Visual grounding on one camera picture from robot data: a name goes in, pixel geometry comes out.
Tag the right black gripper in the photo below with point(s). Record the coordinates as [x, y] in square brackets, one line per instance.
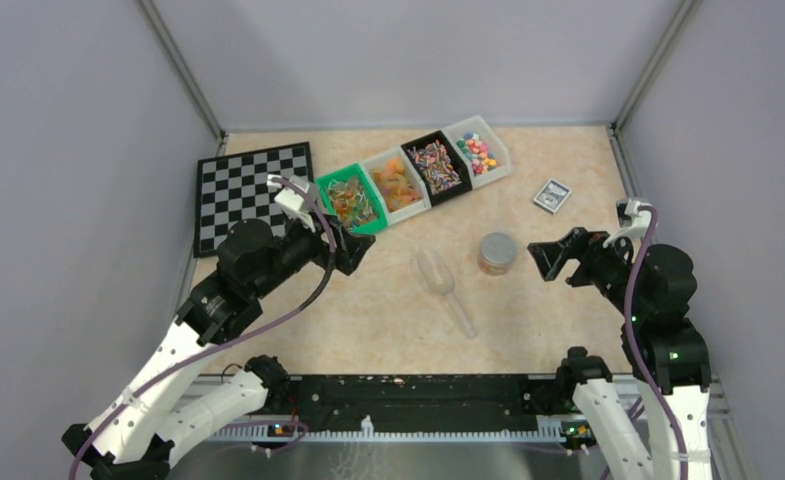
[551, 256]

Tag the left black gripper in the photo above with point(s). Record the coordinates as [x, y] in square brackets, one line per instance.
[350, 248]

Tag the green candy bin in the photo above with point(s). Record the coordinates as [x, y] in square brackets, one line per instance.
[348, 195]

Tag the clear plastic cup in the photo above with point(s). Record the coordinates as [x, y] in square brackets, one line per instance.
[495, 268]

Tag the clear plastic scoop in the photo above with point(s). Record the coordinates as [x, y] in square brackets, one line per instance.
[441, 282]

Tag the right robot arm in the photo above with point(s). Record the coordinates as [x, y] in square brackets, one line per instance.
[651, 287]

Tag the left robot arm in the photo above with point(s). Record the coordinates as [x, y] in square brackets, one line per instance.
[144, 433]

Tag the white bin orange candies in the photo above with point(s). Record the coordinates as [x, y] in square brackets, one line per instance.
[401, 192]

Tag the white bin colourful candies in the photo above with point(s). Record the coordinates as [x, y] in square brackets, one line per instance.
[483, 153]

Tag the blue playing card box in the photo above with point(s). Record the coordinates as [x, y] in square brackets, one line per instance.
[552, 196]

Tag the black candy bin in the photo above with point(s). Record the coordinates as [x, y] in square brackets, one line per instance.
[442, 170]

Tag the black grey chessboard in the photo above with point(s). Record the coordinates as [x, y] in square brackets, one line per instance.
[234, 187]

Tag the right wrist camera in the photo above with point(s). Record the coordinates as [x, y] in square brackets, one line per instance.
[634, 217]

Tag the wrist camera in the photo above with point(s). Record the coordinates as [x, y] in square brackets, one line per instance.
[296, 197]
[634, 217]

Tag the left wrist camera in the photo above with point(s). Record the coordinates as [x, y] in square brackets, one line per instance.
[296, 197]

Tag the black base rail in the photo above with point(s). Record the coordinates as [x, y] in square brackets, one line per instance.
[427, 404]

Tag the white cable duct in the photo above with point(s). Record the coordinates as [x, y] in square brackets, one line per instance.
[405, 435]

